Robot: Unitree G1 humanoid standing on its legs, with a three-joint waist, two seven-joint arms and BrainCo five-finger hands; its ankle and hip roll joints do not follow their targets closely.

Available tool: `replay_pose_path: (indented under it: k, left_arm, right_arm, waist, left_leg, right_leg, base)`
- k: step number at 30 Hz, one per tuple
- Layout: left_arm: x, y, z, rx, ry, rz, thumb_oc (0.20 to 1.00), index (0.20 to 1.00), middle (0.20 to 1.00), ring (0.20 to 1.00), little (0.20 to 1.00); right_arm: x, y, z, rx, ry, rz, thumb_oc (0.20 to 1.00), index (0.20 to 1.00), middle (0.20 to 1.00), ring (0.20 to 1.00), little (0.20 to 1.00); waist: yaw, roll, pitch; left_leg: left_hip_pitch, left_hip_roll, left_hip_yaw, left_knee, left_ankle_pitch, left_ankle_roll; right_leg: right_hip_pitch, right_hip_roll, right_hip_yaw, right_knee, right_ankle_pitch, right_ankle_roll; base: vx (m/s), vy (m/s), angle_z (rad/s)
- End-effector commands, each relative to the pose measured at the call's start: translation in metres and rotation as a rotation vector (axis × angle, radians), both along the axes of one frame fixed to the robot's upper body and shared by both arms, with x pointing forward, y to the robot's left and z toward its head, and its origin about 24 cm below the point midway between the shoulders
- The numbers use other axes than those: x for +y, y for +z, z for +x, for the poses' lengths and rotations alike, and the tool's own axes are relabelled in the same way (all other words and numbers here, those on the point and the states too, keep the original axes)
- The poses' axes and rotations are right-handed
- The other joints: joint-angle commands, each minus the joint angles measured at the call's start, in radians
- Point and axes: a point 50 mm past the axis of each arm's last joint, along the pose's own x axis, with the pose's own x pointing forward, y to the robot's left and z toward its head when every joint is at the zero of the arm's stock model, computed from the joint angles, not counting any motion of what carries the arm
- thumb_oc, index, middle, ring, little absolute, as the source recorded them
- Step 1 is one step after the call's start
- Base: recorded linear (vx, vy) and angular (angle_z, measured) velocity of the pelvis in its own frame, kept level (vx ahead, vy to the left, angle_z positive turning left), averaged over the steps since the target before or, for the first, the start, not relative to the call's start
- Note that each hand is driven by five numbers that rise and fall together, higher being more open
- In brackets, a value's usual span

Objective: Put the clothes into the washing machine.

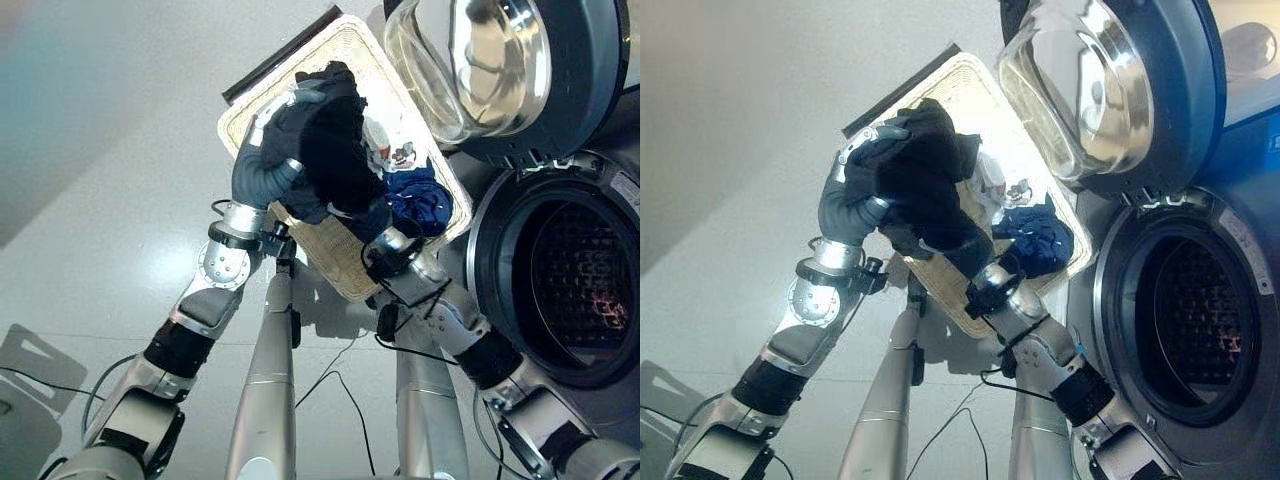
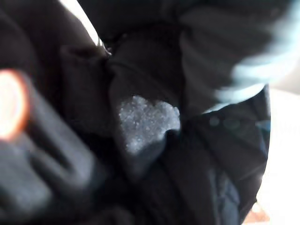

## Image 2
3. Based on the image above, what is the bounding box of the dark garment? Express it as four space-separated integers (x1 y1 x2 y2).
93 35 272 225

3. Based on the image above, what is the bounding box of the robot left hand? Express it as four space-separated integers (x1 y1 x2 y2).
0 0 300 225

